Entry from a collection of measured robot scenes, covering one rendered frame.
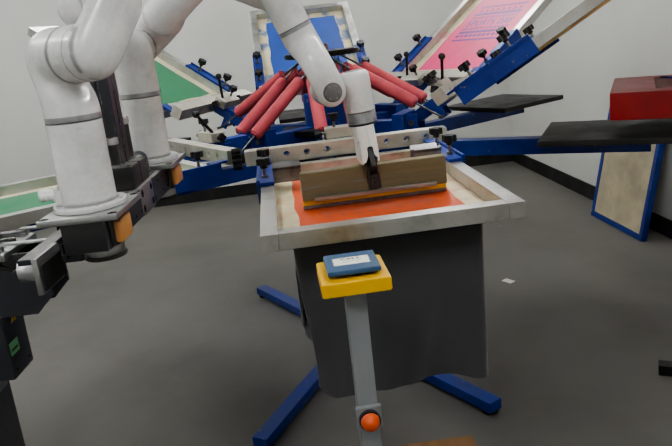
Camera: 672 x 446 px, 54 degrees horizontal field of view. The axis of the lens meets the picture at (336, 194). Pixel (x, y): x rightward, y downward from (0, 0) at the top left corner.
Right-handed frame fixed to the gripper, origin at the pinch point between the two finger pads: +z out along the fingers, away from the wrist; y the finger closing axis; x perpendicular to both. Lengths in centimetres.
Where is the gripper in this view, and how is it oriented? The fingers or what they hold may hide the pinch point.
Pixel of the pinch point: (373, 179)
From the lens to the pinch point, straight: 173.4
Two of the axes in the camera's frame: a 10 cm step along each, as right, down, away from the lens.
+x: 9.8, -2.1, 0.7
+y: 1.2, 2.2, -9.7
